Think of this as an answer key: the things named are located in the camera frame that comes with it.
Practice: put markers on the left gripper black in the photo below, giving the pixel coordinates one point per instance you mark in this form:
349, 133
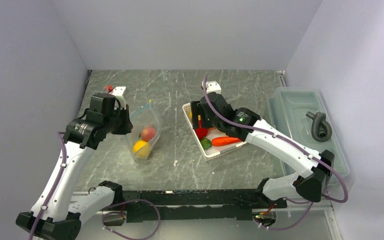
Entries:
127, 125

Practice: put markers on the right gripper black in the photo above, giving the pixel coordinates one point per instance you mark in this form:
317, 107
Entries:
197, 109

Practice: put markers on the red bell pepper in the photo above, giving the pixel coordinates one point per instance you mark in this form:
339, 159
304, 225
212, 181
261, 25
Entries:
201, 132

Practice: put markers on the white perforated plastic basket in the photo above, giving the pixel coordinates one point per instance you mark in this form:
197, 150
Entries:
214, 151

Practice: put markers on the clear zip top bag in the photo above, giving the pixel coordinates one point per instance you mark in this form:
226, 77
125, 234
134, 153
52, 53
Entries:
142, 117

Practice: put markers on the yellow lemon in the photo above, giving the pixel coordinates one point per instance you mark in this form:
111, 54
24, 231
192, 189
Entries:
141, 149

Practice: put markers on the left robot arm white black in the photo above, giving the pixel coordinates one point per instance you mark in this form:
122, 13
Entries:
53, 217

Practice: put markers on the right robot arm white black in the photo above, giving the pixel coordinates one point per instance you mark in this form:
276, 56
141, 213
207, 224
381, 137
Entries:
312, 169

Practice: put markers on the green pepper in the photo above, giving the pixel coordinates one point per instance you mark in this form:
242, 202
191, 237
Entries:
205, 143

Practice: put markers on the orange carrot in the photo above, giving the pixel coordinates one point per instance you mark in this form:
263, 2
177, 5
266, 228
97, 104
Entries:
224, 140

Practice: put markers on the clear plastic storage bin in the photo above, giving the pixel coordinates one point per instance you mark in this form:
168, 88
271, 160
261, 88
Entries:
286, 111

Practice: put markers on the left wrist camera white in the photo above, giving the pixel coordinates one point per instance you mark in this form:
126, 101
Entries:
118, 91

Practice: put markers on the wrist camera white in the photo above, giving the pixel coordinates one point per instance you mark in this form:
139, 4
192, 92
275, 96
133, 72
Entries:
211, 87
118, 91

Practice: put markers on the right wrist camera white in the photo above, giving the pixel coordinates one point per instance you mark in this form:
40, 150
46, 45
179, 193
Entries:
211, 87

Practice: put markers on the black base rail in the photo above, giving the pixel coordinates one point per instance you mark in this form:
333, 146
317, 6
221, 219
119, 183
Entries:
150, 205

